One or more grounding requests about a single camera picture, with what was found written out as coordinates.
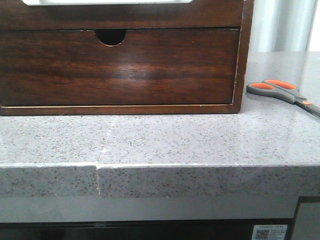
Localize grey orange handled scissors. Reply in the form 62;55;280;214
246;79;320;118

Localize wooden drawer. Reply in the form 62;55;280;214
0;28;239;107
0;0;245;31

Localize lower wooden drawer front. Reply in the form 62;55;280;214
0;28;239;107

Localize dark wooden drawer cabinet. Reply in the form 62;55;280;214
0;0;254;116

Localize dark appliance under counter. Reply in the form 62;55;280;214
0;218;293;240

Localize white QR code sticker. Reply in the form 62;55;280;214
251;224;288;240

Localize white tray on cabinet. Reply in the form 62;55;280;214
22;0;192;6

